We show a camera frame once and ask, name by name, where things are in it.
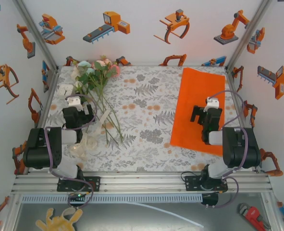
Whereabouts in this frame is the cream fake flower stem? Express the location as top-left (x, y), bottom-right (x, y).
top-left (74, 79), bottom-right (121, 145)

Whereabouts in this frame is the orange wrapping paper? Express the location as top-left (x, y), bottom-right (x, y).
top-left (170, 67), bottom-right (226, 157)

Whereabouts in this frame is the white fake flower stem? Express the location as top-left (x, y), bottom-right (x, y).
top-left (70, 63), bottom-right (97, 102)

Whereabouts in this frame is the light blue fake flower stem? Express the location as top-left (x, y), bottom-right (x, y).
top-left (76, 60), bottom-right (110, 145)

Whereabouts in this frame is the white square alarm clock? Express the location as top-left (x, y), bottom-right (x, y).
top-left (58, 83), bottom-right (74, 99)

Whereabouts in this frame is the floral patterned tablecloth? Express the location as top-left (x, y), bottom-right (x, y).
top-left (33, 64), bottom-right (257, 173)

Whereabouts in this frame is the small circuit board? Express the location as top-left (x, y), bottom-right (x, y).
top-left (68, 192), bottom-right (87, 202)

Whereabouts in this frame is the white plastic strip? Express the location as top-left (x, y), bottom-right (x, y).
top-left (126, 201), bottom-right (205, 228)

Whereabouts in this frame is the red pipe wrench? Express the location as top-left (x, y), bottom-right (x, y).
top-left (237, 203), bottom-right (272, 229)

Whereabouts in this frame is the yellow glove-shaped cloth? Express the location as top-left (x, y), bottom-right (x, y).
top-left (35, 207), bottom-right (84, 231)

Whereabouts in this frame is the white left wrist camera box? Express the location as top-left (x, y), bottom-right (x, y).
top-left (66, 95), bottom-right (83, 108)

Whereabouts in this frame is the aluminium side rail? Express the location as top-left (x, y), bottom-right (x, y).
top-left (224, 66), bottom-right (262, 174)
top-left (24, 67), bottom-right (61, 175)

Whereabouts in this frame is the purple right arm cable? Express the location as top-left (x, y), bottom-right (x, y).
top-left (201, 90), bottom-right (250, 209)

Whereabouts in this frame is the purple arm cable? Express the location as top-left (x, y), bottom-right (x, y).
top-left (44, 93), bottom-right (98, 209)
top-left (201, 90), bottom-right (250, 209)

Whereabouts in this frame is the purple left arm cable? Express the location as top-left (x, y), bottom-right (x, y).
top-left (44, 93), bottom-right (98, 209)

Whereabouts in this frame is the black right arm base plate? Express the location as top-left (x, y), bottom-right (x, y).
top-left (184, 175), bottom-right (229, 193)

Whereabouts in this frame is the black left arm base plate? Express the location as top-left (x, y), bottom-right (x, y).
top-left (57, 176), bottom-right (101, 193)

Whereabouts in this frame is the black cable clamp block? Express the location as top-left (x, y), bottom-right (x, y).
top-left (201, 193), bottom-right (219, 209)

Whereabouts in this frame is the wide aluminium frame rail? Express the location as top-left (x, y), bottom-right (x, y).
top-left (11, 172), bottom-right (276, 195)

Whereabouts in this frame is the aluminium frame post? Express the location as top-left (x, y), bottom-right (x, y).
top-left (12, 0), bottom-right (60, 73)
top-left (224, 0), bottom-right (274, 72)

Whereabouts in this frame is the white slotted cable duct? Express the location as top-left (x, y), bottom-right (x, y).
top-left (21, 194), bottom-right (203, 204)

